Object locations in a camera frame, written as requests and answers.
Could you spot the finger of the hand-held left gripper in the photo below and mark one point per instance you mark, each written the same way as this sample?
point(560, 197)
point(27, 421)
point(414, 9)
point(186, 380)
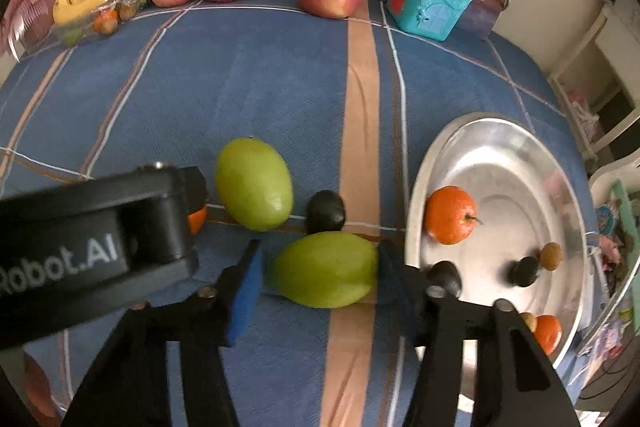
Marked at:
point(185, 192)

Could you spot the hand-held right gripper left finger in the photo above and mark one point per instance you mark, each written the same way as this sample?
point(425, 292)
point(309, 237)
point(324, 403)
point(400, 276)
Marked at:
point(245, 292)

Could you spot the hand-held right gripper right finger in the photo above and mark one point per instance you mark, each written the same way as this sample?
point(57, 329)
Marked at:
point(392, 279)

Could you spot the orange tangerine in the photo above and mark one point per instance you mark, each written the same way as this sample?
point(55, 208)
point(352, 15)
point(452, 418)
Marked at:
point(196, 222)
point(547, 332)

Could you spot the dark purple plum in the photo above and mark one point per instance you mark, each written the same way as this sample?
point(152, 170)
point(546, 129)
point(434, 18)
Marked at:
point(445, 276)
point(326, 211)
point(524, 271)

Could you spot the tangerine with stem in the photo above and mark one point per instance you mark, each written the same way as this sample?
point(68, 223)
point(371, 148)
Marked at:
point(450, 215)

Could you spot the round metal plate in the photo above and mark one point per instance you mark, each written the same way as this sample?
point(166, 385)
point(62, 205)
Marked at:
point(500, 167)

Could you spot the green mango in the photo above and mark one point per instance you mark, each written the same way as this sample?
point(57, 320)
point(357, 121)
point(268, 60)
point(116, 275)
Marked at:
point(253, 183)

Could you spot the blue plaid tablecloth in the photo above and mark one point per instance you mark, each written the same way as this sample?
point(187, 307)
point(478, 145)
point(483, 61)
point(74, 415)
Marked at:
point(200, 82)

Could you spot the small tangerine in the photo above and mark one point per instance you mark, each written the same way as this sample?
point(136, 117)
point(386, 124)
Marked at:
point(106, 25)

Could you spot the clear plastic tray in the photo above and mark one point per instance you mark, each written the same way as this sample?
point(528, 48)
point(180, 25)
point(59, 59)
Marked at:
point(87, 29)

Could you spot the small brown kiwi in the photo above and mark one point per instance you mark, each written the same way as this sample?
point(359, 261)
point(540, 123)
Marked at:
point(128, 10)

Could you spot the small green jujube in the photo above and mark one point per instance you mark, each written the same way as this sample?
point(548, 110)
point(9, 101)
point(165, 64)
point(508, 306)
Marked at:
point(71, 38)

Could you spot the teal house-shaped box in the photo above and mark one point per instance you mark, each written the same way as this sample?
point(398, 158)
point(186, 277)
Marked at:
point(427, 4)

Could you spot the white shelf frame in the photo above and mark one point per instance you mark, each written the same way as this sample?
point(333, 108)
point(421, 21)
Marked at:
point(595, 72)

